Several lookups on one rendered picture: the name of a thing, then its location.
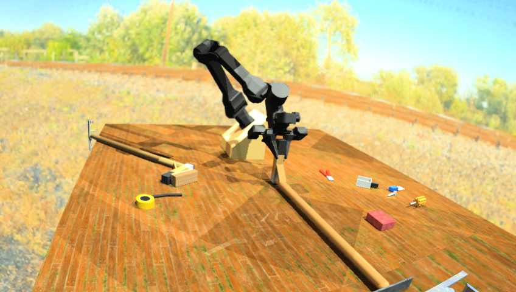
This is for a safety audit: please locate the yellow ring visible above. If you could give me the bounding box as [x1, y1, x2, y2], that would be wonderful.
[136, 194, 155, 210]

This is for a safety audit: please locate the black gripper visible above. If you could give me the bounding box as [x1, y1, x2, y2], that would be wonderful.
[247, 109, 308, 159]

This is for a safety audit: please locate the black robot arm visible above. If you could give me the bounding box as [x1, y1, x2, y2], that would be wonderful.
[193, 39, 301, 130]

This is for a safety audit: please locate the pink cube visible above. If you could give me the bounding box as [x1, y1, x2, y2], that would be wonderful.
[366, 210, 396, 231]

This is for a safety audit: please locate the blue-handled scraper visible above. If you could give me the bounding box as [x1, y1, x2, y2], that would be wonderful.
[388, 186, 404, 192]

